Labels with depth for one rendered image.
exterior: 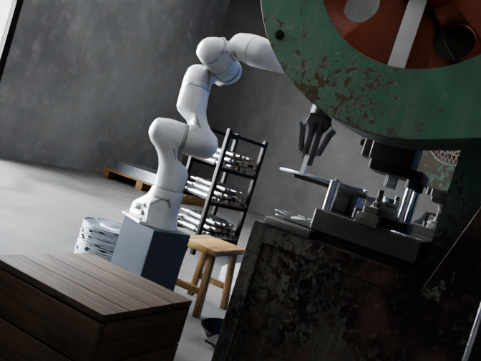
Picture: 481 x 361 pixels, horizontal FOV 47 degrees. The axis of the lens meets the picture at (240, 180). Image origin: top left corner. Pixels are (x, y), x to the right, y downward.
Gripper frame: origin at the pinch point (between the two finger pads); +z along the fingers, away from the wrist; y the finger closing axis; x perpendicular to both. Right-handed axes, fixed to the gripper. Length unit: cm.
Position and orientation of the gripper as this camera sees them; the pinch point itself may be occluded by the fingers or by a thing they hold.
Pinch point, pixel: (305, 165)
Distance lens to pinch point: 184.6
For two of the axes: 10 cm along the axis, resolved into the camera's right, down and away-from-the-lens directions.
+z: -3.0, 9.5, 0.5
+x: -3.8, -0.7, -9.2
